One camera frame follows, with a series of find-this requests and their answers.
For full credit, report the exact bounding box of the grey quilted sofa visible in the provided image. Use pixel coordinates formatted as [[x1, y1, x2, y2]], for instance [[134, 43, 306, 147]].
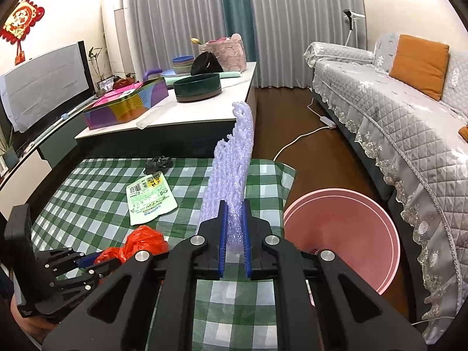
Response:
[[303, 32, 468, 344]]

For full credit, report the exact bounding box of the black crumpled wrapper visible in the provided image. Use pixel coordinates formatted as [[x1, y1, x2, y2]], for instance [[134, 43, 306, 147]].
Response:
[[144, 156, 173, 175]]

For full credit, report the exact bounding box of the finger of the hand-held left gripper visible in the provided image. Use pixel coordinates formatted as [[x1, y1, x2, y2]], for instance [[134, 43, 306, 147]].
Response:
[[37, 247, 98, 278], [49, 259, 122, 302]]

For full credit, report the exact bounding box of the black cap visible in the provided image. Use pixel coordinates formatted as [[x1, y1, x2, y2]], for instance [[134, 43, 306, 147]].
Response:
[[190, 51, 224, 75]]

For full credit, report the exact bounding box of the red knot wall decoration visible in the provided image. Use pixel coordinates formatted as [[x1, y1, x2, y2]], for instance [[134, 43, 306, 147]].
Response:
[[0, 0, 46, 64]]

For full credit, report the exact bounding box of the pink lace basket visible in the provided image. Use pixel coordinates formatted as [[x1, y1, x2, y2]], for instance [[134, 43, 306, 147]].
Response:
[[198, 37, 247, 73]]

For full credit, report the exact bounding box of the television stand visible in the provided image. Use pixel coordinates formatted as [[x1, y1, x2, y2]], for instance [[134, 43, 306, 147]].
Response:
[[0, 91, 106, 220]]

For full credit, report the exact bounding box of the bubble wrap sheet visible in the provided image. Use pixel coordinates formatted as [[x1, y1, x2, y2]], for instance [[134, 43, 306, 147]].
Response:
[[199, 101, 254, 257]]

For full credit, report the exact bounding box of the white power cable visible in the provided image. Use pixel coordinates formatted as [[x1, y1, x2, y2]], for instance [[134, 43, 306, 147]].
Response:
[[272, 97, 333, 161]]

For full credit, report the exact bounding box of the small potted plant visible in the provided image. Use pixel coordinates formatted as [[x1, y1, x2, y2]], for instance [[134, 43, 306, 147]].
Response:
[[0, 128, 19, 169]]

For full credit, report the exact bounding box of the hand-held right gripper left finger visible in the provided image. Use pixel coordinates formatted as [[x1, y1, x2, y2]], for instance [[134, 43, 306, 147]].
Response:
[[42, 200, 228, 351]]

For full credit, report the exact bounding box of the green checked tablecloth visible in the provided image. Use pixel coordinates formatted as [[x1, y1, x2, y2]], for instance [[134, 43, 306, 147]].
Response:
[[31, 157, 297, 351]]

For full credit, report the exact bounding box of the pink plastic bin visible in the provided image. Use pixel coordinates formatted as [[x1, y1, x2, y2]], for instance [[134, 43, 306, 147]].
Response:
[[283, 188, 401, 297]]

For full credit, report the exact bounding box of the clear plastic roll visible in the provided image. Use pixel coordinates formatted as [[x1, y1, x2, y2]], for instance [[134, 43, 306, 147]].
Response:
[[136, 100, 180, 129]]

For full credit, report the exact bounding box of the teal curtain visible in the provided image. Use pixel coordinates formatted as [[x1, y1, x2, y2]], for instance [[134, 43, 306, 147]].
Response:
[[217, 0, 258, 88]]

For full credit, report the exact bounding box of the white printed plastic bag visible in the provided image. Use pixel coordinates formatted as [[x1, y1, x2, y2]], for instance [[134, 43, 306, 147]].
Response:
[[126, 173, 178, 226]]

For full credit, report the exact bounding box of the bamboo plant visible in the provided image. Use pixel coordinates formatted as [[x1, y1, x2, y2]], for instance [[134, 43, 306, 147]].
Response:
[[88, 47, 105, 81]]

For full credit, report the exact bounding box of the person's left hand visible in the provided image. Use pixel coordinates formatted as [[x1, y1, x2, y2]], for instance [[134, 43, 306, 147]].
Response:
[[10, 294, 50, 342]]

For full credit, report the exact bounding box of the dark green round bowl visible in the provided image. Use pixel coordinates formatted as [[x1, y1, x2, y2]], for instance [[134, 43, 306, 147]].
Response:
[[173, 73, 222, 103]]

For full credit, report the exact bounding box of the white floor stand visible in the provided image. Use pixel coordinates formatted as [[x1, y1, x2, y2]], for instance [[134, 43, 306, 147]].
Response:
[[343, 9, 366, 49]]

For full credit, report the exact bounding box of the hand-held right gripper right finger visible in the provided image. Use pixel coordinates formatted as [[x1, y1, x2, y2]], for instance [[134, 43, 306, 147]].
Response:
[[243, 200, 428, 351]]

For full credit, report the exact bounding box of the red plastic bag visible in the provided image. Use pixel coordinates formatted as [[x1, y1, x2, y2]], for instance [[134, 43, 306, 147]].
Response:
[[94, 226, 169, 266]]

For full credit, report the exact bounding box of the white standing air conditioner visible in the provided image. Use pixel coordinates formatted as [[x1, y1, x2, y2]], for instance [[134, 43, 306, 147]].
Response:
[[101, 0, 132, 77]]

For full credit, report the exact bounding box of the colourful rectangular box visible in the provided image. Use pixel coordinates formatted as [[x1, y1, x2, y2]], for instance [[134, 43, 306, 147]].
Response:
[[82, 78, 169, 130]]

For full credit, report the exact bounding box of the reddish brown teapot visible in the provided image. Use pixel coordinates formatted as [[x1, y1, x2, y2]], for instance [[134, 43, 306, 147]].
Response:
[[113, 74, 137, 89]]

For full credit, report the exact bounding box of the white top coffee table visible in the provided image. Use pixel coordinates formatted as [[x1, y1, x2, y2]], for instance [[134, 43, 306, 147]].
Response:
[[75, 61, 257, 159]]

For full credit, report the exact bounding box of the stack of plastic bowls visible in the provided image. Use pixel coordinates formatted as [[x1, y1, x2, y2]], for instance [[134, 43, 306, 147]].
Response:
[[172, 56, 195, 75]]

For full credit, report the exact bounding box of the covered television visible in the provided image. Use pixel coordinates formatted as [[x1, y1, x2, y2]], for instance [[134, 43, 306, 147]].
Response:
[[0, 40, 94, 134]]

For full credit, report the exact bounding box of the grey curtain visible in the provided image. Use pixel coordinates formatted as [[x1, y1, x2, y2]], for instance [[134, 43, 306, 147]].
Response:
[[121, 0, 366, 88]]

